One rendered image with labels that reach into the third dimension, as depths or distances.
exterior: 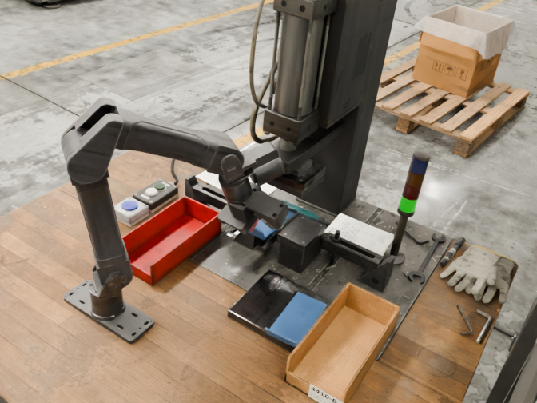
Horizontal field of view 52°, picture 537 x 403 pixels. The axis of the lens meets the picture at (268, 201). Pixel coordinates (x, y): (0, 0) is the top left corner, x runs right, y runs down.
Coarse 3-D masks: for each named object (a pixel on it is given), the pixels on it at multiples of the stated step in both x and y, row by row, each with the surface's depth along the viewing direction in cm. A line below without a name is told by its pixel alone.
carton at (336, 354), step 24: (360, 288) 116; (336, 312) 116; (360, 312) 118; (384, 312) 115; (312, 336) 107; (336, 336) 113; (360, 336) 113; (384, 336) 108; (288, 360) 100; (312, 360) 107; (336, 360) 108; (360, 360) 108; (312, 384) 103; (336, 384) 103
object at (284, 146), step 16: (320, 128) 131; (336, 128) 129; (256, 144) 128; (272, 144) 120; (288, 144) 117; (304, 144) 124; (320, 144) 124; (288, 160) 115; (304, 160) 120; (288, 176) 118; (304, 176) 118; (320, 176) 122; (288, 192) 118; (304, 192) 117
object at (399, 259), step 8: (416, 152) 119; (424, 152) 120; (424, 160) 118; (400, 216) 128; (408, 216) 126; (400, 224) 129; (400, 232) 130; (400, 240) 132; (392, 248) 134; (384, 256) 135; (400, 256) 135; (400, 264) 134
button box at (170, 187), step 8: (176, 176) 156; (152, 184) 148; (168, 184) 149; (176, 184) 152; (144, 192) 145; (160, 192) 145; (168, 192) 146; (176, 192) 148; (144, 200) 142; (152, 200) 142; (160, 200) 143; (168, 200) 147; (152, 208) 142
